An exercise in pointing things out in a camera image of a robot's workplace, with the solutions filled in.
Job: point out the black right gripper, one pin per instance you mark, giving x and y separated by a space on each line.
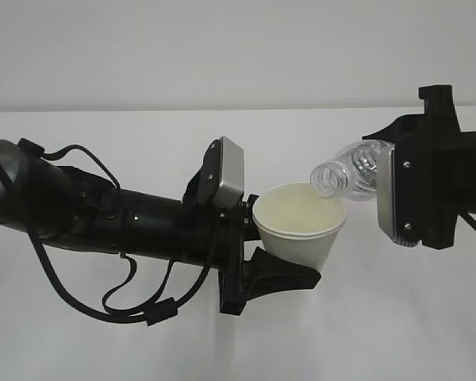
449 159

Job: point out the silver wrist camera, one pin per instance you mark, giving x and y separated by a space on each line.
220 179
400 184

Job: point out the clear plastic water bottle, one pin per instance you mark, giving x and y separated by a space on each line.
351 173

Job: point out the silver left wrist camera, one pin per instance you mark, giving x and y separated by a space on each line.
220 179

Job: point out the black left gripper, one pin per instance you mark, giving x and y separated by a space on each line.
266 274

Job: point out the white paper cup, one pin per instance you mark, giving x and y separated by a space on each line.
297 225

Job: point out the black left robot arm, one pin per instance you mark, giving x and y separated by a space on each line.
71 209

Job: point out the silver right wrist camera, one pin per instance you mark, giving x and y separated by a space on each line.
400 184

